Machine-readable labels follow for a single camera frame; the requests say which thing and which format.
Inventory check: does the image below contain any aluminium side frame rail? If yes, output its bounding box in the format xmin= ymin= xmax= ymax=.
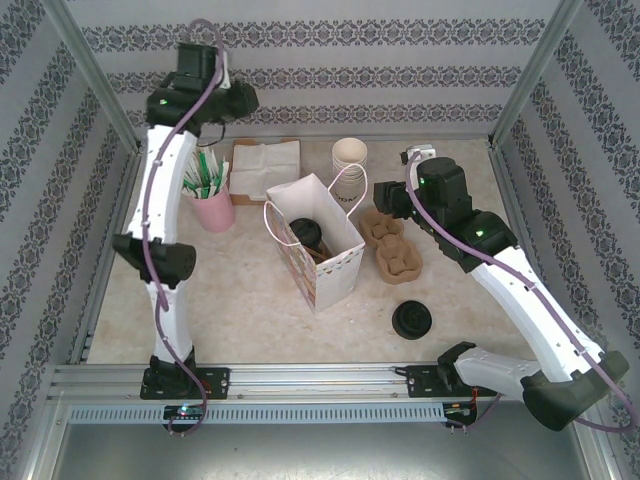
xmin=487 ymin=144 xmax=559 ymax=351
xmin=69 ymin=144 xmax=144 ymax=366

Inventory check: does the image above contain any white paper napkin stack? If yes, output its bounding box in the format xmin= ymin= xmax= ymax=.
xmin=230 ymin=142 xmax=302 ymax=199

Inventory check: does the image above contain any animal print paper gift bag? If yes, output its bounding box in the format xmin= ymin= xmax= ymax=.
xmin=263 ymin=163 xmax=368 ymax=315

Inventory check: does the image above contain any grey slotted cable duct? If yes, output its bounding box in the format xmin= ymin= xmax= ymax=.
xmin=67 ymin=401 xmax=447 ymax=424

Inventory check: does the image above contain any thin black camera cable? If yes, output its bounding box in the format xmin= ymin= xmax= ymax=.
xmin=199 ymin=122 xmax=226 ymax=149

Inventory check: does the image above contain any aluminium frame post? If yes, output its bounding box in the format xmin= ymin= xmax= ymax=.
xmin=42 ymin=0 xmax=144 ymax=151
xmin=487 ymin=0 xmax=584 ymax=150

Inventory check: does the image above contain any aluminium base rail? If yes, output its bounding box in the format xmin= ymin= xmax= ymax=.
xmin=49 ymin=363 xmax=501 ymax=401

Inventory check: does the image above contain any brown cardboard cup carrier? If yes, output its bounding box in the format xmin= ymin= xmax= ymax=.
xmin=358 ymin=209 xmax=425 ymax=286

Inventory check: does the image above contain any pink straw holder cup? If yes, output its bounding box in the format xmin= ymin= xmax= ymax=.
xmin=192 ymin=187 xmax=237 ymax=234

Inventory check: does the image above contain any stack of white paper cups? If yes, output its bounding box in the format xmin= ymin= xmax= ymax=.
xmin=331 ymin=138 xmax=370 ymax=206

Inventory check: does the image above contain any aluminium back frame rail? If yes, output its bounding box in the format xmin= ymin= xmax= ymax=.
xmin=139 ymin=133 xmax=494 ymax=146

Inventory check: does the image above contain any wooden stir stick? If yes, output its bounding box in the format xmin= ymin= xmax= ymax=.
xmin=309 ymin=238 xmax=335 ymax=262

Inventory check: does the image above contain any brown cardboard napkin box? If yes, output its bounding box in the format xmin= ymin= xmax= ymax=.
xmin=229 ymin=138 xmax=302 ymax=207

